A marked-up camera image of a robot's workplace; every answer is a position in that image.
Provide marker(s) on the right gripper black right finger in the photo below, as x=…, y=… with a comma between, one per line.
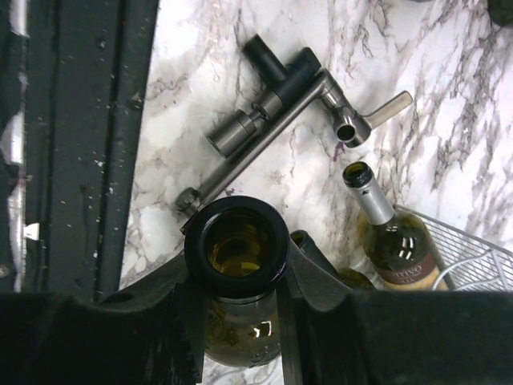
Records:
x=331, y=334

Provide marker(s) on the brown wine bottle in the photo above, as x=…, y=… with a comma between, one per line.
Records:
x=397, y=243

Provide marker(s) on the green wine bottle black neck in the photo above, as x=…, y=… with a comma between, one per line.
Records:
x=237, y=249

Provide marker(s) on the dark metal faucet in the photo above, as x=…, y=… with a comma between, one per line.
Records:
x=290, y=89

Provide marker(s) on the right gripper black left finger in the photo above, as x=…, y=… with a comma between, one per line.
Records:
x=148, y=333

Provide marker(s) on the white wire wine rack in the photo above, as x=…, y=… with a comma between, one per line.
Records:
x=469, y=263

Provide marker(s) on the green wine bottle front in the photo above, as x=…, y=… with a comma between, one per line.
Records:
x=350, y=277

